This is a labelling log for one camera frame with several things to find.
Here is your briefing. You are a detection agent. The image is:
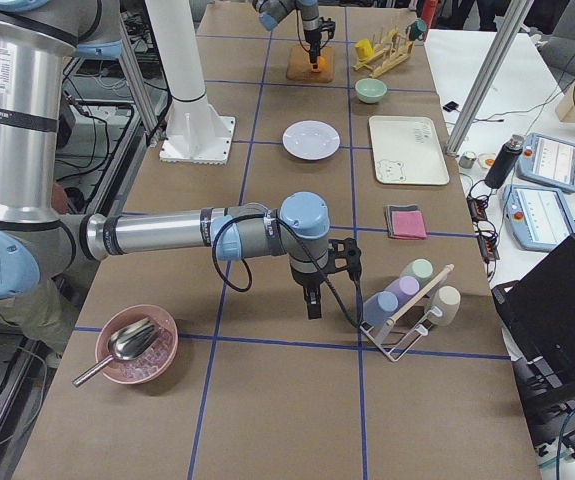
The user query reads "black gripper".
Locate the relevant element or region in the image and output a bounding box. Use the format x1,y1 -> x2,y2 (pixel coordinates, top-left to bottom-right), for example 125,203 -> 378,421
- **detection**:
302,281 -> 322,319
304,29 -> 320,64

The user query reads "orange fruit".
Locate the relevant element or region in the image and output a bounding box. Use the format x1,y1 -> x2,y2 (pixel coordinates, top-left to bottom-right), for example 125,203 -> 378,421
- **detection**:
310,56 -> 326,73

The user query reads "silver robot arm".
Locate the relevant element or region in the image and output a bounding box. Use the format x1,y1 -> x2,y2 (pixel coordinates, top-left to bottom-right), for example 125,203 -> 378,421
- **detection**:
252,0 -> 322,68
0,1 -> 332,318

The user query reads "cream bear serving tray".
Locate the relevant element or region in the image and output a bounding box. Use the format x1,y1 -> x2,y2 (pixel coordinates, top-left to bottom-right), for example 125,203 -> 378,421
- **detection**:
368,115 -> 450,186

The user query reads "wooden cutting board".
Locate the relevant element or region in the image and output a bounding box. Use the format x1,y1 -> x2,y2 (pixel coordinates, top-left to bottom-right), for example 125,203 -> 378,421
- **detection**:
286,45 -> 335,83

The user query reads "yellow mug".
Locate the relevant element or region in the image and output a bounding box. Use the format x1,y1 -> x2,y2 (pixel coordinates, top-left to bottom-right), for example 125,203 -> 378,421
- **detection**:
354,38 -> 374,62

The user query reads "blue tumbler cup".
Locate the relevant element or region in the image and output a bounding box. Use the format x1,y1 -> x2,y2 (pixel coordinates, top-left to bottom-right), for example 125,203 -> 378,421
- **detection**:
362,291 -> 399,327

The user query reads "green ceramic bowl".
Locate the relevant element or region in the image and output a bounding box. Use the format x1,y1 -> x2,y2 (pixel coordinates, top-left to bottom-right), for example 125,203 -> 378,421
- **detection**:
355,78 -> 388,104

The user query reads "wooden mug drying rack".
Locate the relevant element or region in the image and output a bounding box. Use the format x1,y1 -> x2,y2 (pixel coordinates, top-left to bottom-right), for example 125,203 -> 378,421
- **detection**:
352,24 -> 415,78

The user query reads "white ceramic plate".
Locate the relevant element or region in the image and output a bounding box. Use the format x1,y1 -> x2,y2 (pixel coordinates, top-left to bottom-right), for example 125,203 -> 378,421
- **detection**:
282,120 -> 340,161

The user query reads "purple tumbler cup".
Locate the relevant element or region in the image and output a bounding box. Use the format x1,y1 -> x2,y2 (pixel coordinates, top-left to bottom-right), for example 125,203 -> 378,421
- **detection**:
385,275 -> 420,306

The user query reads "dark green mug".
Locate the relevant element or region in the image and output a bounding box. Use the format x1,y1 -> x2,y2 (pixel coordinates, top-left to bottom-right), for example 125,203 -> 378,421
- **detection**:
405,18 -> 428,42

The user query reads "green tumbler cup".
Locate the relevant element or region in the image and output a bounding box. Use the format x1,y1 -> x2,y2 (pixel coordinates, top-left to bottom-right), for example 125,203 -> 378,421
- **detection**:
400,258 -> 434,287

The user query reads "grey folded cloth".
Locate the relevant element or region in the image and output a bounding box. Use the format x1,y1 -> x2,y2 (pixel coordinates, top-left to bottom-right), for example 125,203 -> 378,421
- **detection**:
385,205 -> 422,238

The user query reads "pink folded cloth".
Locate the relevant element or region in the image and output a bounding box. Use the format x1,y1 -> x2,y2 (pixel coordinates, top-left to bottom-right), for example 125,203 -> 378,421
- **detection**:
390,210 -> 427,240

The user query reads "beige tumbler cup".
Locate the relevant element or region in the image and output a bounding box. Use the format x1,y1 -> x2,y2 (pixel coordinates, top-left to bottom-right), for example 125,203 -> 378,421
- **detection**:
429,285 -> 461,326

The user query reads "small black device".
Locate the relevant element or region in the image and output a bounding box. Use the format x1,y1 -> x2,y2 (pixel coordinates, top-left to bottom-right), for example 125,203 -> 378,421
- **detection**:
443,101 -> 459,112

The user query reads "pink bowl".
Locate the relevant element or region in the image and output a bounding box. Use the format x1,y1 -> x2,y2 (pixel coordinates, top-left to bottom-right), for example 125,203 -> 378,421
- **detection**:
95,304 -> 179,385

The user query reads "metal scoop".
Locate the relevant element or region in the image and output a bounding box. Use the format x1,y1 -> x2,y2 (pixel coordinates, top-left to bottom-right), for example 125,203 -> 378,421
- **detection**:
72,317 -> 159,387

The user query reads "small metal tin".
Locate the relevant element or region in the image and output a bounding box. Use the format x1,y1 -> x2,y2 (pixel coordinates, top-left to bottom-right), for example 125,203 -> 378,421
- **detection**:
458,151 -> 477,170

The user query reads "black thermos bottle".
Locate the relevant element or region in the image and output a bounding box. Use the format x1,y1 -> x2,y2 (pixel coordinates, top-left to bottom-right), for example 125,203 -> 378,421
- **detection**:
484,134 -> 524,190

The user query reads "near teach pendant tablet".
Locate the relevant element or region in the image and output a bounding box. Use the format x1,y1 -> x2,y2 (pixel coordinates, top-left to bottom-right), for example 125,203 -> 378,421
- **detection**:
501,185 -> 575,252

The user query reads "teach pendant tablet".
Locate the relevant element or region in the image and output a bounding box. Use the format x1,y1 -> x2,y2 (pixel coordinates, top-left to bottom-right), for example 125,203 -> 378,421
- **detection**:
501,185 -> 575,252
516,133 -> 575,193

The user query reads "black laptop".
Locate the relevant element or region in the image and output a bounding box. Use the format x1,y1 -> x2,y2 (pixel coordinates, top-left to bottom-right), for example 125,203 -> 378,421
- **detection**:
492,234 -> 575,382

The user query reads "far teach pendant tablet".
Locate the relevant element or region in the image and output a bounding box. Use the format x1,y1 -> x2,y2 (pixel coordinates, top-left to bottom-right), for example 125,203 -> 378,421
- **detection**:
516,133 -> 575,193

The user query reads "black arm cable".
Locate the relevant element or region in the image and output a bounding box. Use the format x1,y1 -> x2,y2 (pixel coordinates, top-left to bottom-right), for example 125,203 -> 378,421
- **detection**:
211,201 -> 368,327
294,4 -> 313,51

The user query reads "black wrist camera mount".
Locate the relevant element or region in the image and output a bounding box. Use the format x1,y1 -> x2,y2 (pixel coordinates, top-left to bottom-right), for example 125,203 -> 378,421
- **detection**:
319,17 -> 336,48
324,237 -> 362,282

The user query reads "white wire cup rack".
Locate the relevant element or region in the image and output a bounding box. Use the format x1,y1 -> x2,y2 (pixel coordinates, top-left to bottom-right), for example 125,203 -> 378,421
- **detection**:
359,264 -> 454,362

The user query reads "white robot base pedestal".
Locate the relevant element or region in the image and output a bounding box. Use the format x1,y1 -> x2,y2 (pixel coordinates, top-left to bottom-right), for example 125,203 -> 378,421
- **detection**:
146,0 -> 236,165

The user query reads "aluminium frame post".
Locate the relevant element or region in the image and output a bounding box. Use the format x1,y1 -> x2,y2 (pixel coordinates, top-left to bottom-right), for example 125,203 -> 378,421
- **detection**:
445,0 -> 533,156

